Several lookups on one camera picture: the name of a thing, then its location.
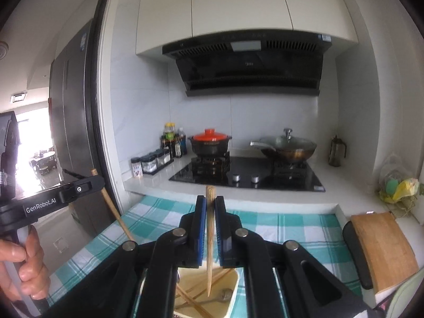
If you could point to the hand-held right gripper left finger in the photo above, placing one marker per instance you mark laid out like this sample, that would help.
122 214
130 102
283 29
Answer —
200 235

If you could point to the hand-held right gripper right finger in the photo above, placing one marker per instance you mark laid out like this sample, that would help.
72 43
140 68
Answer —
220 235

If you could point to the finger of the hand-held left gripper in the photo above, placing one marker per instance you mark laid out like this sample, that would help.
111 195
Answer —
87 187

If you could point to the tan bamboo chopstick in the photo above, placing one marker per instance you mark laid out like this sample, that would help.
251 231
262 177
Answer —
112 208
210 193

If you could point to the metal spoon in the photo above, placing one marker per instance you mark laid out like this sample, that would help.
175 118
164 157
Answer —
225 293

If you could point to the cream ribbed utensil holder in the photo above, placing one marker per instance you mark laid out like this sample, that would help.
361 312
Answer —
232 299

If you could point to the pile of wooden chopsticks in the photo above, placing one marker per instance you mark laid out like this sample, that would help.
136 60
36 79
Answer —
198 307

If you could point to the person's left hand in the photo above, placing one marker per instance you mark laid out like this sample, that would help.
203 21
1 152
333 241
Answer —
33 271

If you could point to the distant dining furniture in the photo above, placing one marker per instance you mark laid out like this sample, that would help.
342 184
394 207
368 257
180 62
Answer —
43 163

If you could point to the teal checked tablecloth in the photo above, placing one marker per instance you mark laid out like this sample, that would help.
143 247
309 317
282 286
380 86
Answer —
265 225

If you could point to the spice jar with white label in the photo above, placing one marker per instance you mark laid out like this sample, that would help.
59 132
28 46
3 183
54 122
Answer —
136 167

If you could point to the black rack of spice jars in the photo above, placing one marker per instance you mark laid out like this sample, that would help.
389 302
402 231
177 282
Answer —
155 160

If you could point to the grey refrigerator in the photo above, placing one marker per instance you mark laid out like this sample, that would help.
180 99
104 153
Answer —
73 106

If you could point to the black gas stove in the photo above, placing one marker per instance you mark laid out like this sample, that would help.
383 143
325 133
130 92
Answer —
285 179

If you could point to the black pot with orange lid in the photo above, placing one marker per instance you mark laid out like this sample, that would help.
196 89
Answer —
210 145

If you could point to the dark soy sauce bottle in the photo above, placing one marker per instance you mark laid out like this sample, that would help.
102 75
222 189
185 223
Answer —
181 141

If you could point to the yellow cap sauce bottle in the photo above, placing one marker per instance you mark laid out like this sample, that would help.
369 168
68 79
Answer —
170 133

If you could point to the dark metal wok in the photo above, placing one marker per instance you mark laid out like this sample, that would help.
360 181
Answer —
288 155

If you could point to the ceiling air vent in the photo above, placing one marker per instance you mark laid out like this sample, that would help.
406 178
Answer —
18 97

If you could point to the glass wok lid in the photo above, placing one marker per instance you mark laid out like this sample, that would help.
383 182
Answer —
286 139

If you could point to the white kitchen counter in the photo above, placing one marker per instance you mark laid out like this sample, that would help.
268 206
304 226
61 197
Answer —
347 188

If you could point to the glass french press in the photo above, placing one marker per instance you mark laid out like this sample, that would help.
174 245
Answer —
337 152

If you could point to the wooden cutting board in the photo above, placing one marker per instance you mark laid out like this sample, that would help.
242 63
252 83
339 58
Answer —
381 248

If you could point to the black range hood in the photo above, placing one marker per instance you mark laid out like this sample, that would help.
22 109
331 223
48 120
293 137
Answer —
248 69

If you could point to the plastic bag with produce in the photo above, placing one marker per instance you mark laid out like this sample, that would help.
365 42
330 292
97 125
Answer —
397 185

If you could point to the pale green curved panel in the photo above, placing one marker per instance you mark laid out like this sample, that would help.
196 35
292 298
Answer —
407 298

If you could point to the white wall cabinet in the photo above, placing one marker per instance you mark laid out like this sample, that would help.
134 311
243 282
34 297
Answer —
232 3

